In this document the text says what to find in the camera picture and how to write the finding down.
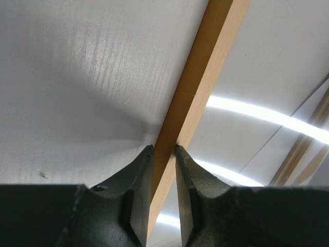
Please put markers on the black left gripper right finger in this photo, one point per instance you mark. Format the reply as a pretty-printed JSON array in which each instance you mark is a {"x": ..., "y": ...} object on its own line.
[{"x": 213, "y": 213}]

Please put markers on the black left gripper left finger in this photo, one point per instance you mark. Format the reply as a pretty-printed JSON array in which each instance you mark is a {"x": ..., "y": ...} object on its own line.
[{"x": 114, "y": 212}]

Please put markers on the white photo paper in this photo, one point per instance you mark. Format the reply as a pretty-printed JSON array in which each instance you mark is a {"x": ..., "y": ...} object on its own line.
[{"x": 276, "y": 161}]

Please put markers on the wooden picture frame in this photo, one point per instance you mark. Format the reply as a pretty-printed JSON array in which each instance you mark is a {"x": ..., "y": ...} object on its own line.
[{"x": 251, "y": 66}]

